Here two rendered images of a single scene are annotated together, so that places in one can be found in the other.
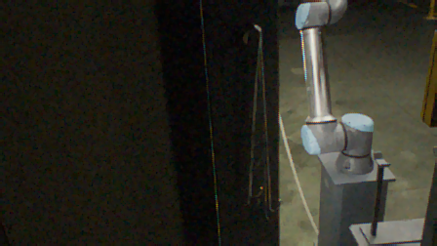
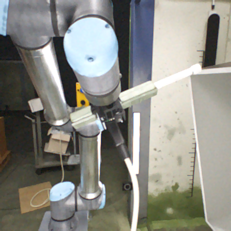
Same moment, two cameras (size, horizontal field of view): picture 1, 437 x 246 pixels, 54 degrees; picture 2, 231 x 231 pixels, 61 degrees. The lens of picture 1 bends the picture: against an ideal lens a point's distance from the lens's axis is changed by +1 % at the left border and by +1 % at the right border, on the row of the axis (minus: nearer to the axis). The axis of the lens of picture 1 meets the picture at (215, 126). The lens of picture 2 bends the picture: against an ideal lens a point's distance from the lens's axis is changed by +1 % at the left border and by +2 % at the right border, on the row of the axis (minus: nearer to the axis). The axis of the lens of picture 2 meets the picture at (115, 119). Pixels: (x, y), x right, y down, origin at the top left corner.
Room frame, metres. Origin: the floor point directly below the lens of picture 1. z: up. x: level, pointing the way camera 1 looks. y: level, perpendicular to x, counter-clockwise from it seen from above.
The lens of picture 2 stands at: (3.03, -0.45, 1.57)
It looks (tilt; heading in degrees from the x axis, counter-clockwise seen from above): 11 degrees down; 176
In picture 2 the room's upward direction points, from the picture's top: straight up
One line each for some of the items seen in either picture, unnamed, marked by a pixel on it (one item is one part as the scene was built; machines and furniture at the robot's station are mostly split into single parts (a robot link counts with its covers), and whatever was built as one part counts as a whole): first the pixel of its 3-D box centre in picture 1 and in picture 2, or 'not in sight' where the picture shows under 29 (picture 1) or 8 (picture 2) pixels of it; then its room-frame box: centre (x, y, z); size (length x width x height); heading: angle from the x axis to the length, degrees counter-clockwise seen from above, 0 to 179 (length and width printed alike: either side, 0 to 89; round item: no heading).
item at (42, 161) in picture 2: not in sight; (50, 134); (-0.36, -1.38, 0.64); 0.73 x 0.50 x 1.27; 103
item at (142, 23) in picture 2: (244, 169); (138, 123); (1.13, -0.08, 1.14); 0.18 x 0.18 x 2.29; 2
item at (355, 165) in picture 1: (354, 156); (63, 218); (1.89, -0.71, 0.69); 0.19 x 0.19 x 0.10
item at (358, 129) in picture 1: (355, 133); (63, 199); (1.89, -0.70, 0.83); 0.17 x 0.15 x 0.18; 96
